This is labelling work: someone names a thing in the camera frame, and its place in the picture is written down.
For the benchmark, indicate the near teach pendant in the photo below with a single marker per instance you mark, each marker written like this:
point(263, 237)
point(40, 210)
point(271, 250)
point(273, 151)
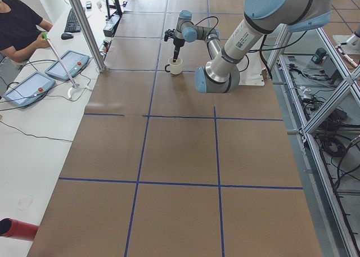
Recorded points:
point(31, 89)

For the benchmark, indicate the red cylinder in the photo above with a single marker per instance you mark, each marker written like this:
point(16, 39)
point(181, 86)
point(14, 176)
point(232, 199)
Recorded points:
point(12, 228)

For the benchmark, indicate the black keyboard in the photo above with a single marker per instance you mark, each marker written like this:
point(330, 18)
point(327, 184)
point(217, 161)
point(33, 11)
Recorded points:
point(72, 25)

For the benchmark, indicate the teach pendant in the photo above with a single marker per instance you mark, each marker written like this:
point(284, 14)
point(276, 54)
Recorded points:
point(74, 61)
point(31, 89)

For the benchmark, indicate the black computer mouse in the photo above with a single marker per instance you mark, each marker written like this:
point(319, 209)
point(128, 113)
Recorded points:
point(66, 36)

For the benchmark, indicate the far teach pendant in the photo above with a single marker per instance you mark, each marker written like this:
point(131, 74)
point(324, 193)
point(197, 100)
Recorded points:
point(74, 61)

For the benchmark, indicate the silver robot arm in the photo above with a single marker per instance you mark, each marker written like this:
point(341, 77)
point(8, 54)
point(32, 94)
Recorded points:
point(220, 74)

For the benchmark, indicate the white smiley mug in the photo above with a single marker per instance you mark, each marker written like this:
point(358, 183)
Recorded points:
point(174, 68)

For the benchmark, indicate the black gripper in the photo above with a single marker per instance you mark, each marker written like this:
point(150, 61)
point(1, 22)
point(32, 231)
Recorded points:
point(178, 42)

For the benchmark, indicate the white pedestal column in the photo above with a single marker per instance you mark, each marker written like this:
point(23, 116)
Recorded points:
point(253, 77)

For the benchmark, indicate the aluminium frame post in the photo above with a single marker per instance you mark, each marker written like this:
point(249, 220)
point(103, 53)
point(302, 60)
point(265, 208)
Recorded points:
point(88, 35)

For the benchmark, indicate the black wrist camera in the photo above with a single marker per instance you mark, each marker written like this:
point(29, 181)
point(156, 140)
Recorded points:
point(169, 34)

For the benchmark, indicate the silver reacher stick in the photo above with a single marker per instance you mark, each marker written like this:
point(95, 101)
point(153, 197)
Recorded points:
point(75, 85)

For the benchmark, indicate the person in black shirt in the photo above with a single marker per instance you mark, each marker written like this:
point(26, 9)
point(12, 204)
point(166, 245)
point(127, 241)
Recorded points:
point(20, 36)

